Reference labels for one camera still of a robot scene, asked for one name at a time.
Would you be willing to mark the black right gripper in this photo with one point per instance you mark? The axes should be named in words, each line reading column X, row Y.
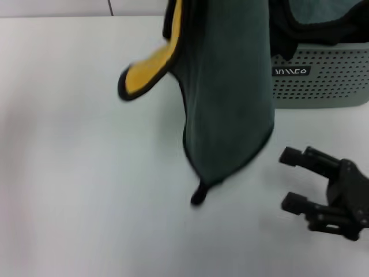
column 351, row 196

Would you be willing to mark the black towel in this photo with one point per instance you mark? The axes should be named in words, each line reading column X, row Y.
column 288, row 34

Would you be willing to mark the grey perforated storage basket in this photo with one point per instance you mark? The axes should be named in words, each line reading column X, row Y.
column 323, row 89

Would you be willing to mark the yellow and grey towel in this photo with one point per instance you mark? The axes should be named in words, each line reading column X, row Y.
column 227, row 101

